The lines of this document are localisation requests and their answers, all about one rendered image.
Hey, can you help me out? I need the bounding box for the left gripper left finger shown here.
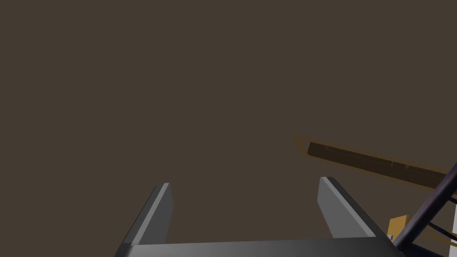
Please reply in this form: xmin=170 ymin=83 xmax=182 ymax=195
xmin=122 ymin=182 xmax=174 ymax=247

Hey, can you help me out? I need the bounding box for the black metal-frame furniture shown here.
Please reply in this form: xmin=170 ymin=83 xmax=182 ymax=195
xmin=392 ymin=162 xmax=457 ymax=257

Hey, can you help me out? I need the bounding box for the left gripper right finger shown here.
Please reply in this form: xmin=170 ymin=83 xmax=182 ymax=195
xmin=317 ymin=176 xmax=388 ymax=239

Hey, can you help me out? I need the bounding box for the yellow-brown box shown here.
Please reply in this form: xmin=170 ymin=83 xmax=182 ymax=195
xmin=387 ymin=214 xmax=411 ymax=243

